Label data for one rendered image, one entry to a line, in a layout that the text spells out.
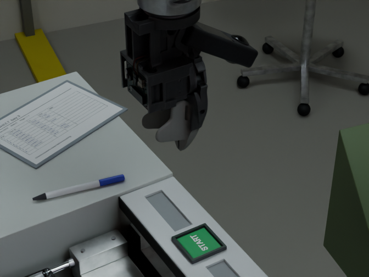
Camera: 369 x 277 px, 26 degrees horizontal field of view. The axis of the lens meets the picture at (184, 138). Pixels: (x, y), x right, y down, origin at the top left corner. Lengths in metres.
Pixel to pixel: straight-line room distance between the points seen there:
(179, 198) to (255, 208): 1.46
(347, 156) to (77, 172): 0.41
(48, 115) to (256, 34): 2.33
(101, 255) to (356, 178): 0.39
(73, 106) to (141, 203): 0.27
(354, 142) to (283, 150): 1.71
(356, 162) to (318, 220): 1.44
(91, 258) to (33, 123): 0.28
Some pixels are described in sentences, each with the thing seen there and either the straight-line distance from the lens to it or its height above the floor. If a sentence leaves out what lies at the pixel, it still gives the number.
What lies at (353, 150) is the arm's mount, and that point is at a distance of 1.19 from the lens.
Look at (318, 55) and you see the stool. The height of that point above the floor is 0.08.
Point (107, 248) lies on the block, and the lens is 1.19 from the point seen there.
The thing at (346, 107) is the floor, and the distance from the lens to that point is 3.16.
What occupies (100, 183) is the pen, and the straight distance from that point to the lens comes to 1.20.
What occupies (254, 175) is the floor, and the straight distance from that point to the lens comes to 2.77.
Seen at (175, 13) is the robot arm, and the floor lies 1.31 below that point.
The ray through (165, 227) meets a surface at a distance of 1.14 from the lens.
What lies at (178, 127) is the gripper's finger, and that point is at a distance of 1.01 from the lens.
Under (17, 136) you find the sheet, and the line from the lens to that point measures 1.32.
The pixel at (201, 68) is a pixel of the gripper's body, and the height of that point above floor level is 1.23.
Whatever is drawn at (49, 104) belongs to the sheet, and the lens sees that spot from 1.39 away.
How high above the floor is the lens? 1.73
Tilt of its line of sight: 36 degrees down
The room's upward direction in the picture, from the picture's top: straight up
